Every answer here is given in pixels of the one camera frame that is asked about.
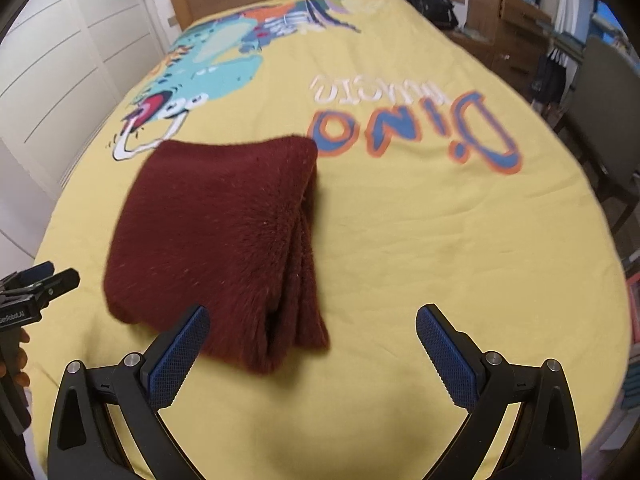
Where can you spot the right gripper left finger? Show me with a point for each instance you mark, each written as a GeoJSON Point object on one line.
{"type": "Point", "coordinates": [83, 442]}

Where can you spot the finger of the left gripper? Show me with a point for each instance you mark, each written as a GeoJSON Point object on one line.
{"type": "Point", "coordinates": [55, 286]}
{"type": "Point", "coordinates": [25, 278]}

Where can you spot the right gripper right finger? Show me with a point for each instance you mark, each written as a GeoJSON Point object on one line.
{"type": "Point", "coordinates": [544, 439]}

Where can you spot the dark red knit sweater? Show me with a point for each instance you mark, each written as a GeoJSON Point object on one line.
{"type": "Point", "coordinates": [227, 227]}

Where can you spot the person left hand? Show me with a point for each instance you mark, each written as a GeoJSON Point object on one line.
{"type": "Point", "coordinates": [20, 377]}

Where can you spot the white wardrobe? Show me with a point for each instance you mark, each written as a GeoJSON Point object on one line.
{"type": "Point", "coordinates": [65, 65]}

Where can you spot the yellow dinosaur print bedspread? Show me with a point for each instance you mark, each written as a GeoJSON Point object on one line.
{"type": "Point", "coordinates": [437, 184]}

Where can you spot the grey green chair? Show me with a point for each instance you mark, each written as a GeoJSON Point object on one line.
{"type": "Point", "coordinates": [602, 119]}

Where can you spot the wooden drawer cabinet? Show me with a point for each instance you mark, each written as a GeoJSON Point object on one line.
{"type": "Point", "coordinates": [507, 36]}

